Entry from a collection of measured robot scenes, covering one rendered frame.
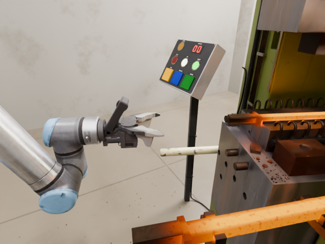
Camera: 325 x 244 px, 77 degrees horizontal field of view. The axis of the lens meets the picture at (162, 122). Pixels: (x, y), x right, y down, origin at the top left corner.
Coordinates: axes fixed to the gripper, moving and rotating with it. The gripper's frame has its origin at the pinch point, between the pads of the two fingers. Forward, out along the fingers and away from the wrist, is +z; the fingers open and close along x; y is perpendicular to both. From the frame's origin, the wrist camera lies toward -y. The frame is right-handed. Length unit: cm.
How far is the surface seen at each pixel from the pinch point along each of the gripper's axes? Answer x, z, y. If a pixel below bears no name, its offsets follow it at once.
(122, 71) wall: -247, -37, 37
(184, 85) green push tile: -44.0, 15.4, 0.8
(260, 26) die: -10.2, 33.0, -28.1
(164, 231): 37.9, -3.1, 0.9
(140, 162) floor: -109, -13, 100
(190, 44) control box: -60, 21, -18
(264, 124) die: 3.0, 33.6, 0.8
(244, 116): 1.1, 27.2, -1.2
